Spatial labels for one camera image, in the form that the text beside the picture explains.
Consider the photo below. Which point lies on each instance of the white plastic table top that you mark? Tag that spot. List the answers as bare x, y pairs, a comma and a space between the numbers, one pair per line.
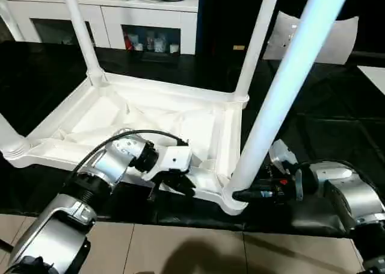
150, 123

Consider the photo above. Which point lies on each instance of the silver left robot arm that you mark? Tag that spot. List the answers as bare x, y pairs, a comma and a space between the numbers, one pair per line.
78, 208

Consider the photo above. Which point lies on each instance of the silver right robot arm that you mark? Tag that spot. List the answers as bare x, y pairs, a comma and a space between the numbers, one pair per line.
352, 196

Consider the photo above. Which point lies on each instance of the black work mat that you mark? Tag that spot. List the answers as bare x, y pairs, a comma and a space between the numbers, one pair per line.
337, 117

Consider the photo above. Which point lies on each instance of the white flat board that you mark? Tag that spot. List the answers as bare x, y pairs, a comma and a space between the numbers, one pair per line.
374, 78

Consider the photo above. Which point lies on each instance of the small yellow label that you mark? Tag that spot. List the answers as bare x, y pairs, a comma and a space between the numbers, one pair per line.
239, 47

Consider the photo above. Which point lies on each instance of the white glass-door cabinet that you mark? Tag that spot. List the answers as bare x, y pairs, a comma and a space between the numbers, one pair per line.
96, 18

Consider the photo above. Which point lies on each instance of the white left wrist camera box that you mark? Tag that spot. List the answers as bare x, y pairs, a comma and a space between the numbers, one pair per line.
174, 159

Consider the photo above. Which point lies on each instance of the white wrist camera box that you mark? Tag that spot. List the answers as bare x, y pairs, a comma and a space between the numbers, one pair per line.
174, 159
281, 156

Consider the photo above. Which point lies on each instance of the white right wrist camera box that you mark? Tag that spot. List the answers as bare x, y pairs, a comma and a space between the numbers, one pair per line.
281, 156

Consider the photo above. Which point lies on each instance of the black table frame bar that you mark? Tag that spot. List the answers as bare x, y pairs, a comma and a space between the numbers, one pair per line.
6, 245

